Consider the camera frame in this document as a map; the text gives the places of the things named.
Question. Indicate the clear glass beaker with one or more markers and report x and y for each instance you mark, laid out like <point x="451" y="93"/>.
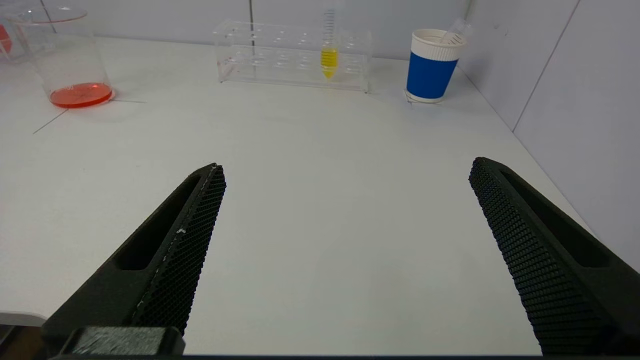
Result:
<point x="80" y="95"/>

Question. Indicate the test tube with yellow pigment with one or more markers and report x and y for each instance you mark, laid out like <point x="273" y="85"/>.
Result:
<point x="329" y="62"/>

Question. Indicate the clear acrylic test tube rack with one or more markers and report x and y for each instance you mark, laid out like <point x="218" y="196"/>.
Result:
<point x="280" y="65"/>
<point x="17" y="47"/>

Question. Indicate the test tube with orange pigment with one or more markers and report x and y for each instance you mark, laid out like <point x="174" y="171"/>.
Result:
<point x="4" y="40"/>

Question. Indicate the blue white paper cup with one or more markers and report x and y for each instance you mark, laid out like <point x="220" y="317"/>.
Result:
<point x="430" y="75"/>

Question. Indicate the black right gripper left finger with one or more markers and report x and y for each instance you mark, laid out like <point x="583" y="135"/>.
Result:
<point x="150" y="270"/>

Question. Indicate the test tube with red pigment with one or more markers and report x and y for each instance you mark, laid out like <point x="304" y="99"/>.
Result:
<point x="457" y="31"/>

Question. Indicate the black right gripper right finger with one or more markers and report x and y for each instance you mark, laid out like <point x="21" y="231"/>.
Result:
<point x="555" y="270"/>

